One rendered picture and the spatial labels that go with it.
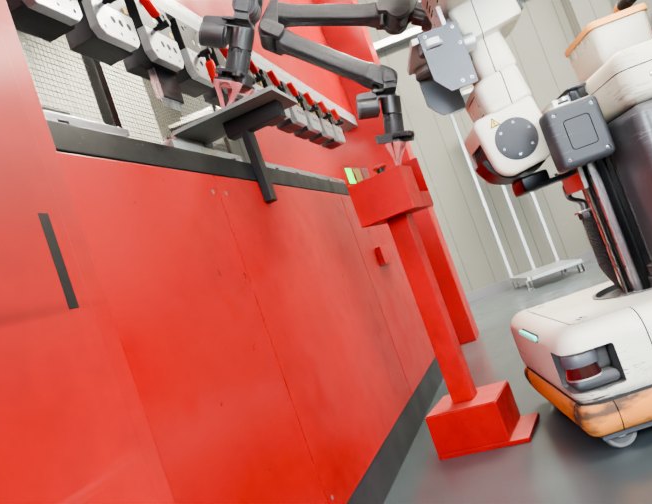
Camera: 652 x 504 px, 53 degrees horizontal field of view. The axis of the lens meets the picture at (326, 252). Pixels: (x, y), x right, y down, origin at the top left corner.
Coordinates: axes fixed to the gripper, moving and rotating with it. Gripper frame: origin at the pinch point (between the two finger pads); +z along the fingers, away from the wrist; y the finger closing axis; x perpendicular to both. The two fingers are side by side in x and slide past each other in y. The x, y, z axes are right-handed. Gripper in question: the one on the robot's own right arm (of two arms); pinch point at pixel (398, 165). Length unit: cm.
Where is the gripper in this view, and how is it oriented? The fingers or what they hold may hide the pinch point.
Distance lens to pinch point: 189.6
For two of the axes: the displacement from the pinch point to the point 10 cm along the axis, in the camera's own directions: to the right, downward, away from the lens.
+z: 1.3, 9.9, 0.6
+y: -9.1, 0.9, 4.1
